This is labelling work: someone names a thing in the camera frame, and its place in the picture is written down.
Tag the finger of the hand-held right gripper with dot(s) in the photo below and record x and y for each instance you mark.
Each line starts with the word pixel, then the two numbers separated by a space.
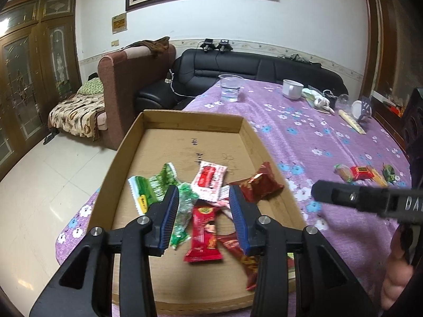
pixel 343 194

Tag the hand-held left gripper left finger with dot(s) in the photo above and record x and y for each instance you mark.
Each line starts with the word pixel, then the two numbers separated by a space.
pixel 169 218

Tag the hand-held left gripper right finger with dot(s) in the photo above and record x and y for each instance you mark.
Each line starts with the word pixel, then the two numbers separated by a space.
pixel 238 218

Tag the large white red snack packet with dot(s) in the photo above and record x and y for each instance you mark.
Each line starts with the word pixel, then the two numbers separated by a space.
pixel 224 194

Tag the red figure-print snack packet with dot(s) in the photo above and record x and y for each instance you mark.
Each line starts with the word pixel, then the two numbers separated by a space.
pixel 203 237

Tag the dark red foil snack packet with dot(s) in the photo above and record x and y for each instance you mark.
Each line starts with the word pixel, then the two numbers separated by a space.
pixel 261 185

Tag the small white red snack packet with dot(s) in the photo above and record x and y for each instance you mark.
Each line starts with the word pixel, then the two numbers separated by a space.
pixel 210 180

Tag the cardboard box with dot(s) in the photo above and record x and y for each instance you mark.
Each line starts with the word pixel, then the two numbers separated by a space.
pixel 172 148

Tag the person's right hand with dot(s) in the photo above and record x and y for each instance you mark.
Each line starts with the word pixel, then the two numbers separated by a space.
pixel 395 280

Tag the clear green cake packet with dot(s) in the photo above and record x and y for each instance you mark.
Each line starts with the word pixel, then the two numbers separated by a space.
pixel 343 173

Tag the red black-label snack packet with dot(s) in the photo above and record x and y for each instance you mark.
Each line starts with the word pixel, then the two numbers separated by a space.
pixel 362 171

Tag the cream and green snack packet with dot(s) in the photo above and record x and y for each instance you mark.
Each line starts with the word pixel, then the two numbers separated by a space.
pixel 145 193

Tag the small green foil packet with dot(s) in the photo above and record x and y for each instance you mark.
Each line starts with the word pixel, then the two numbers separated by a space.
pixel 389 173

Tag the yellow snack packet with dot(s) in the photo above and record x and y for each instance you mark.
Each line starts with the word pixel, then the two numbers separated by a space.
pixel 378 177

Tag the cream tube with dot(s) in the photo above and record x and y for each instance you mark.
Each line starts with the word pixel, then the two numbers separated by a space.
pixel 350 120

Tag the purple floral tablecloth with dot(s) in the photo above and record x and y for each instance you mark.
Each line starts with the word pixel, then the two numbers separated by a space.
pixel 297 132

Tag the white bowl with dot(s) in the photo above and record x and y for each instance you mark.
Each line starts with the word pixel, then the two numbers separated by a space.
pixel 357 109

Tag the wooden side cabinet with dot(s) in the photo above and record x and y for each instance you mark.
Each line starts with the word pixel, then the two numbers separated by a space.
pixel 393 119

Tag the black slotted spatula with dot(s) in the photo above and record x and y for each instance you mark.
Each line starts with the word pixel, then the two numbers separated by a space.
pixel 366 107

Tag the clear plastic container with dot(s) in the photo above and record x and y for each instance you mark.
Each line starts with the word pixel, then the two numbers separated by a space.
pixel 343 98

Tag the small black device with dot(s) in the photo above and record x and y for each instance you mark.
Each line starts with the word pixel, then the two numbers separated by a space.
pixel 330 99

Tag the white mug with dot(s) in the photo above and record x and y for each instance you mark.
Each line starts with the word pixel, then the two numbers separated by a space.
pixel 292 89

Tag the brown armchair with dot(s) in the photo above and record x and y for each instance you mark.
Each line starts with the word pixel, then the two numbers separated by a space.
pixel 122 105

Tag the clear plastic cup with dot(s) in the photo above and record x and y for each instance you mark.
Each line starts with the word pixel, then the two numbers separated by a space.
pixel 230 89

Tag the printed blanket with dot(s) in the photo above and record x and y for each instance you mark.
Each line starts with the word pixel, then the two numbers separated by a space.
pixel 76 115

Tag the dark slipper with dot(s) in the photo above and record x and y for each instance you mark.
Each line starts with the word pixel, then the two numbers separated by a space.
pixel 50 138

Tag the green patterned pillow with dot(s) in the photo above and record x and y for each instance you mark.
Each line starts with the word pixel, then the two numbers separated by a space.
pixel 92 87

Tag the black leather sofa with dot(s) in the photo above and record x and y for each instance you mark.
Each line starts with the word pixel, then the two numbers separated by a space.
pixel 211 62

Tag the black device on stand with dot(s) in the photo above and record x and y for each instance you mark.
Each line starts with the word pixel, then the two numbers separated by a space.
pixel 207 45
pixel 224 45

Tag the brown clothing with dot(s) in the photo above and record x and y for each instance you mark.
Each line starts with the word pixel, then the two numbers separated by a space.
pixel 153 44

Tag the wooden glass-door wardrobe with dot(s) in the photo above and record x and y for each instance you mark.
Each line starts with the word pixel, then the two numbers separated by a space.
pixel 33 72

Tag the wooden door frame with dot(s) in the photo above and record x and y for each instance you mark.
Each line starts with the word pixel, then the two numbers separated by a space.
pixel 373 39

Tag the wall socket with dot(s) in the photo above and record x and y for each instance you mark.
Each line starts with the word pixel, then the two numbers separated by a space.
pixel 114 43

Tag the small wall plaque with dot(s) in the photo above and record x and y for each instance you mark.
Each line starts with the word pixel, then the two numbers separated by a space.
pixel 119 23

